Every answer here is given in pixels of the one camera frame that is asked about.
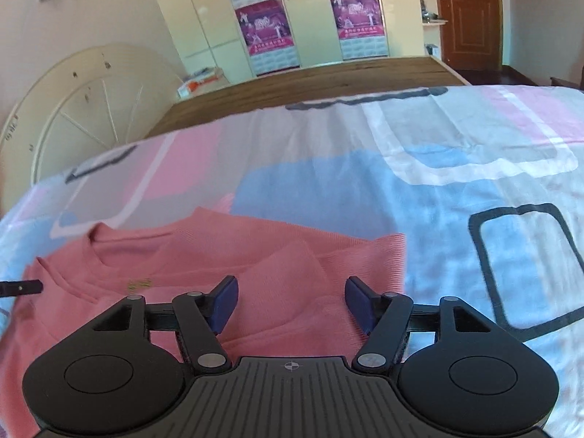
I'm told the pink sweater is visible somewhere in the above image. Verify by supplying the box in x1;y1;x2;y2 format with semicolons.
0;207;408;438

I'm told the cream wardrobe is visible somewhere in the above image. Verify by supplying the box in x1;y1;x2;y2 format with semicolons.
143;0;439;84

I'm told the brown wooden door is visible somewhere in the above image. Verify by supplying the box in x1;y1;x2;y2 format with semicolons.
431;0;503;72

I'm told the brown wooden bed board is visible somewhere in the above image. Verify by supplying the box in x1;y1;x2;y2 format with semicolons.
145;57;473;140

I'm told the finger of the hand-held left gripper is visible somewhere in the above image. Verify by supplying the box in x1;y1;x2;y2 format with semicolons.
0;280;45;297

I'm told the cream corner shelf unit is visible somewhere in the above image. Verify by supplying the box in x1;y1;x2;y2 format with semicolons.
413;0;447;61

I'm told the cream round headboard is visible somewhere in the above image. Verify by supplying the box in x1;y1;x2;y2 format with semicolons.
0;44;184;213

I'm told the patterned pastel bed sheet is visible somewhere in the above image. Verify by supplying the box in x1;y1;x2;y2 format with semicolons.
0;84;584;438

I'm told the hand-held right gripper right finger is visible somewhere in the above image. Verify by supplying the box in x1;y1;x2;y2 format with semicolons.
345;276;498;373

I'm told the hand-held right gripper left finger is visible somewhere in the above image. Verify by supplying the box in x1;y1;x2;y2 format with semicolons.
89;275;239;373

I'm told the orange and white box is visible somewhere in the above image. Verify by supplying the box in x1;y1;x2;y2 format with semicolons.
177;67;227;100

